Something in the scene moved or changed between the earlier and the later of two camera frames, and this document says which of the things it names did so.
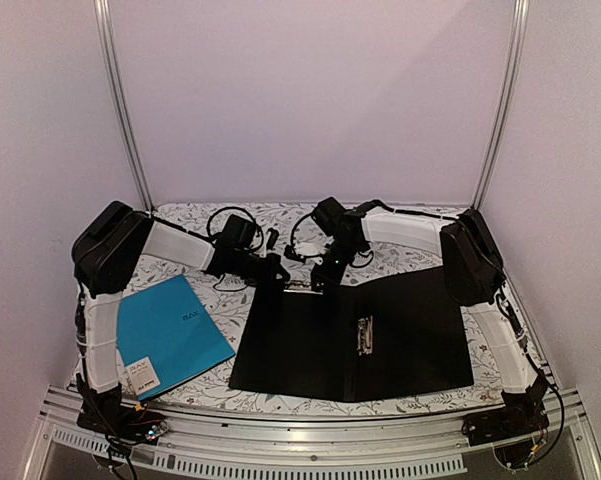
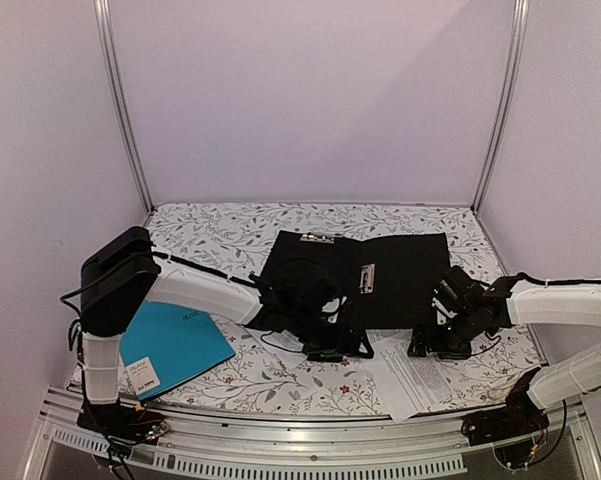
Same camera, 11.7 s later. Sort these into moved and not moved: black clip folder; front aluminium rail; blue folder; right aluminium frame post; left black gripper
Moved: black clip folder; left black gripper
Not moved: front aluminium rail; blue folder; right aluminium frame post
